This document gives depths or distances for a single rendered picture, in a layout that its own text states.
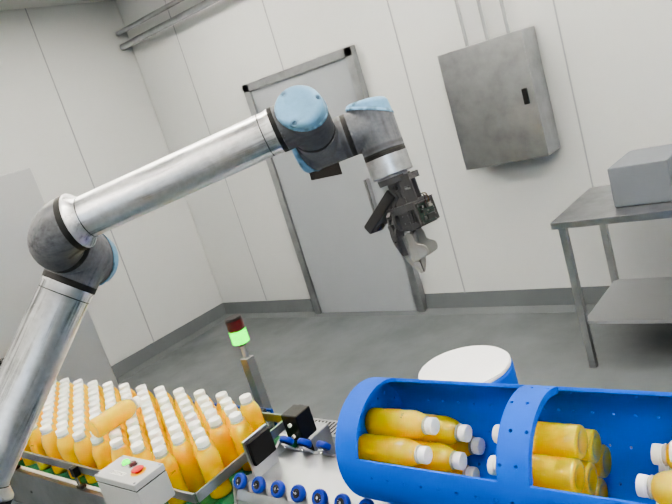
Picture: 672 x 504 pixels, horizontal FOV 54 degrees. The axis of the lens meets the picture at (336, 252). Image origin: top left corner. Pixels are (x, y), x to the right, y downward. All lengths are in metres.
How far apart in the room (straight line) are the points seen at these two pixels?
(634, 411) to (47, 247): 1.20
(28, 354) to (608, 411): 1.19
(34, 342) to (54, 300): 0.09
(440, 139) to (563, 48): 1.09
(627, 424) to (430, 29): 3.79
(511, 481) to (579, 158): 3.50
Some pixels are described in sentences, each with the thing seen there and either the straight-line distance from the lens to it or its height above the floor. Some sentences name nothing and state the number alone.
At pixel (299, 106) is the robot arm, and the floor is 1.89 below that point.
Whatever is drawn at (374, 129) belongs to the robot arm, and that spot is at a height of 1.81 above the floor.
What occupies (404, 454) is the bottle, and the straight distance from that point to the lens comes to 1.53.
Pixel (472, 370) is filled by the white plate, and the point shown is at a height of 1.04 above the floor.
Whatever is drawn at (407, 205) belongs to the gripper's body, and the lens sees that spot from 1.35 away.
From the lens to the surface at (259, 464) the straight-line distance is 2.02.
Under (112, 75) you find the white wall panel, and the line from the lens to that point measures 6.97.
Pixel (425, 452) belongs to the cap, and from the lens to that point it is 1.52.
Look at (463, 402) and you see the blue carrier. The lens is 1.64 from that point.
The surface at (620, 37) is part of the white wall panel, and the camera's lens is 4.45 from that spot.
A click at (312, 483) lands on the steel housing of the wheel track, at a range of 1.90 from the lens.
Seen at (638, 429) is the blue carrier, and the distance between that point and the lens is 1.51.
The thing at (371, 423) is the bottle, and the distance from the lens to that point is 1.61.
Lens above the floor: 1.89
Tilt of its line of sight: 13 degrees down
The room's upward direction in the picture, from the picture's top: 17 degrees counter-clockwise
